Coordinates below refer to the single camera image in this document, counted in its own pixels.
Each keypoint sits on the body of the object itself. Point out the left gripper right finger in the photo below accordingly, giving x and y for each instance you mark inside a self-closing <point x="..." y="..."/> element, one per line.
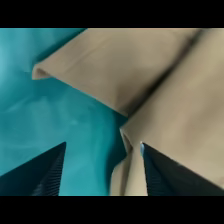
<point x="173" y="180"/>

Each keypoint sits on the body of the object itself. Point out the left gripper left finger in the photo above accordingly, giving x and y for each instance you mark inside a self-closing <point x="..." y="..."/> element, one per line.
<point x="36" y="176"/>

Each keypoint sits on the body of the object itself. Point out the beige shirt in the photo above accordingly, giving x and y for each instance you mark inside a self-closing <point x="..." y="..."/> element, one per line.
<point x="140" y="73"/>

